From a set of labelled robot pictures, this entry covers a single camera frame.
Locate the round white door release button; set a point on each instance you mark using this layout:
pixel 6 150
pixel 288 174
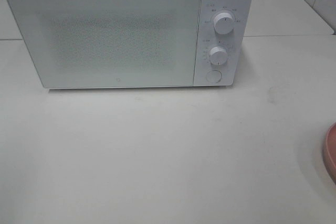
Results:
pixel 214 76

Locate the white microwave knob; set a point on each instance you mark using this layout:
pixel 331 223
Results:
pixel 223 22
pixel 218 56

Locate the pink plate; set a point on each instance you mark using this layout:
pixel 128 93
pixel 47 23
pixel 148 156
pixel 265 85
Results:
pixel 329 152

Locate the white microwave door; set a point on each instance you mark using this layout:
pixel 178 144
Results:
pixel 110 43

